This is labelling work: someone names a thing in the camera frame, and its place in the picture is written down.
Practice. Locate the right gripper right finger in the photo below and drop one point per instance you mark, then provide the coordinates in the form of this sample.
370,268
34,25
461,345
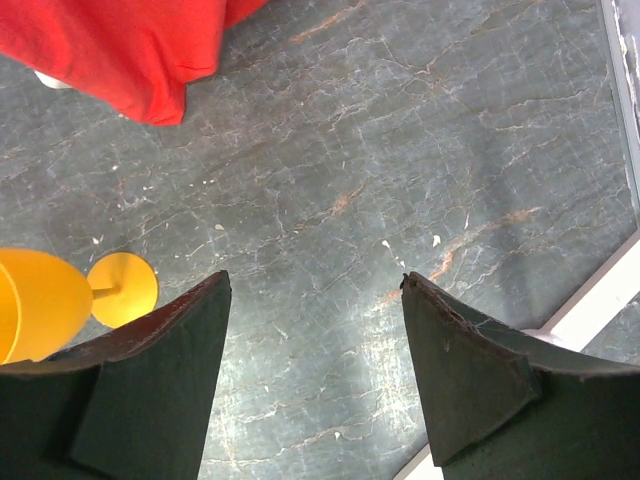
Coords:
501,404

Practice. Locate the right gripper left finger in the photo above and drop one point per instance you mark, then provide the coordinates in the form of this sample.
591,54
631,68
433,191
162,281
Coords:
134,403

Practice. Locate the orange plastic goblet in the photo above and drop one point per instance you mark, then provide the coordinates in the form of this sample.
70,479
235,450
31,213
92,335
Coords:
46,301

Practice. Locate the white metal stand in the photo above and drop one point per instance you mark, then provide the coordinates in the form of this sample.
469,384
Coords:
317,190

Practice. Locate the red cloth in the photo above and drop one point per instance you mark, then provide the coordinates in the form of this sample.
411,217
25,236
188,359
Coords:
137,56

